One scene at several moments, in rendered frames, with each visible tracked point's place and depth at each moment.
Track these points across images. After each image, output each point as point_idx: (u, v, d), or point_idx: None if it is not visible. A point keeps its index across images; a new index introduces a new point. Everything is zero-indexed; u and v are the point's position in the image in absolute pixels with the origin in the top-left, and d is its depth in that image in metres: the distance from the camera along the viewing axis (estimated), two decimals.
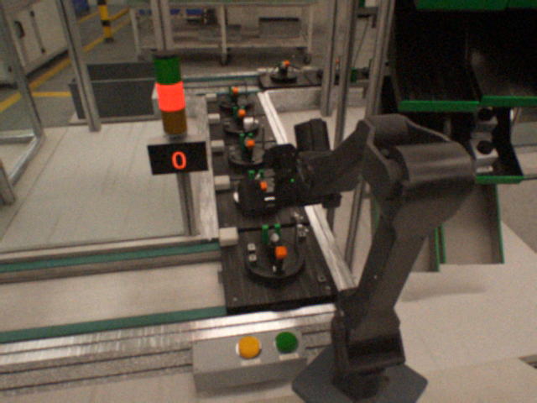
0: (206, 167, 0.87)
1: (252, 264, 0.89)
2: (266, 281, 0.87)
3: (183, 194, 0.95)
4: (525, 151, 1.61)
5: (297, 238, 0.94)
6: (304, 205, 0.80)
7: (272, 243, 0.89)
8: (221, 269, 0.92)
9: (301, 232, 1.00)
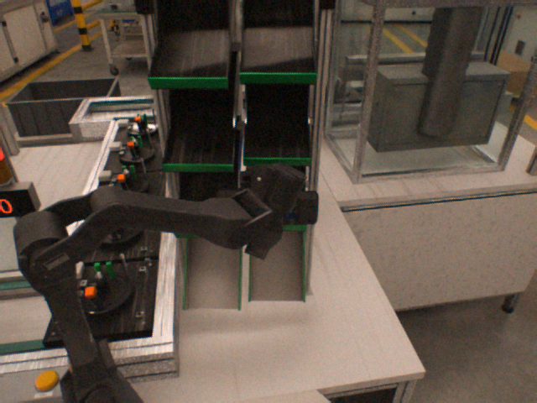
0: (33, 211, 0.94)
1: (79, 300, 0.96)
2: (88, 316, 0.95)
3: None
4: (415, 176, 1.68)
5: (128, 274, 1.01)
6: (288, 217, 0.77)
7: (96, 281, 0.96)
8: None
9: (142, 266, 1.08)
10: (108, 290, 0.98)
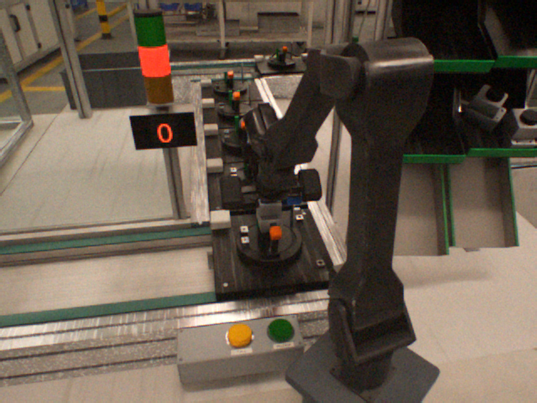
0: (195, 141, 0.80)
1: (244, 248, 0.82)
2: (259, 265, 0.80)
3: (170, 173, 0.88)
4: None
5: (294, 220, 0.87)
6: (292, 203, 0.76)
7: None
8: (211, 253, 0.85)
9: (299, 215, 0.93)
10: None
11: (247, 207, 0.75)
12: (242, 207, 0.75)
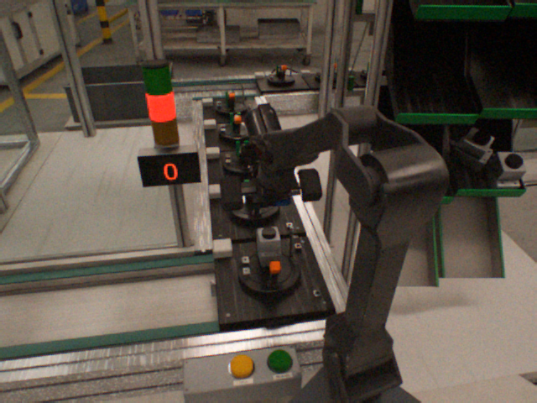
0: (199, 179, 0.85)
1: (246, 278, 0.87)
2: (260, 295, 0.85)
3: (175, 205, 0.92)
4: (526, 157, 1.58)
5: (292, 250, 0.92)
6: (281, 204, 0.76)
7: None
8: (215, 282, 0.89)
9: (297, 243, 0.98)
10: None
11: (259, 206, 0.75)
12: (254, 206, 0.75)
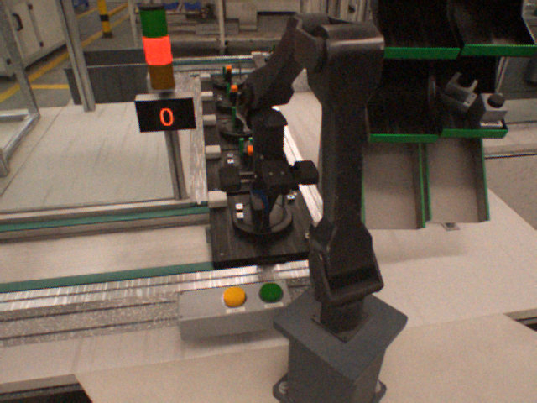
0: (194, 125, 0.88)
1: (239, 222, 0.90)
2: (252, 238, 0.88)
3: (172, 154, 0.95)
4: (518, 128, 1.61)
5: (284, 198, 0.95)
6: None
7: None
8: (210, 227, 0.92)
9: (289, 195, 1.01)
10: None
11: None
12: None
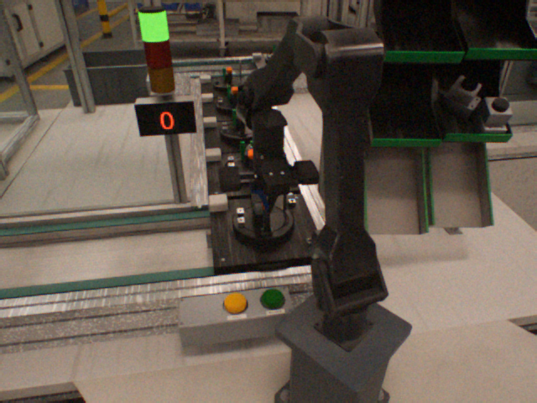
0: (195, 128, 0.87)
1: (240, 227, 0.89)
2: (254, 243, 0.87)
3: (172, 159, 0.95)
4: (519, 130, 1.60)
5: (286, 202, 0.94)
6: None
7: None
8: (211, 232, 0.91)
9: (291, 199, 1.00)
10: None
11: None
12: None
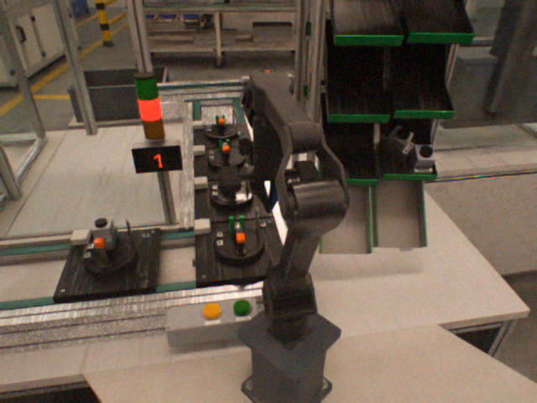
0: (181, 166, 1.05)
1: (86, 261, 1.03)
2: (95, 275, 1.01)
3: (163, 189, 1.13)
4: (478, 153, 1.79)
5: (132, 238, 1.08)
6: None
7: None
8: (195, 259, 1.12)
9: (145, 233, 1.14)
10: (114, 253, 1.05)
11: (258, 191, 0.75)
12: (252, 191, 0.75)
